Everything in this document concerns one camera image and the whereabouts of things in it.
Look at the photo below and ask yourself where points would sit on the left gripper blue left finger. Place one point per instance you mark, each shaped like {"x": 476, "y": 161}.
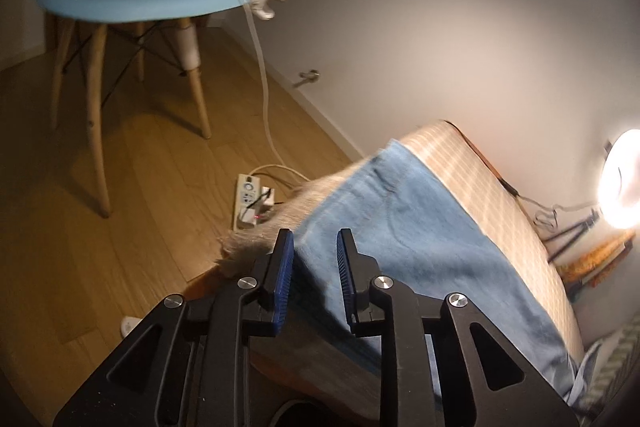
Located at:
{"x": 276, "y": 283}

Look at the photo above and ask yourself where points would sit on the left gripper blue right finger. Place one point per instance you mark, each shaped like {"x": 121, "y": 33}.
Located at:
{"x": 355, "y": 281}

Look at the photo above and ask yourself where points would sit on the blue denim pants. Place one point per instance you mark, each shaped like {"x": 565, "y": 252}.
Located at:
{"x": 404, "y": 217}

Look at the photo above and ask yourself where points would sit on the white power strip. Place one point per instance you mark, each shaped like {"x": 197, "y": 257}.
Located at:
{"x": 252, "y": 201}

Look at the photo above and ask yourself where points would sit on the checkered beige bed blanket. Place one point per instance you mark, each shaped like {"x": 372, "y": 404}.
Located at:
{"x": 304, "y": 358}

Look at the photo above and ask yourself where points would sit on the metal door stopper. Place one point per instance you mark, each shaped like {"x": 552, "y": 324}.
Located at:
{"x": 311, "y": 76}

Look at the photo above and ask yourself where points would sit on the orange patterned cloth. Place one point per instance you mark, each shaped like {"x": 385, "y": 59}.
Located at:
{"x": 580, "y": 272}

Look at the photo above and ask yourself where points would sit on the green white striped pillow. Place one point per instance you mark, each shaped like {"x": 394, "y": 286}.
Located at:
{"x": 609, "y": 366}

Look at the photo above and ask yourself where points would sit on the white ring light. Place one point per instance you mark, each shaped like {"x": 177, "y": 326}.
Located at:
{"x": 618, "y": 187}

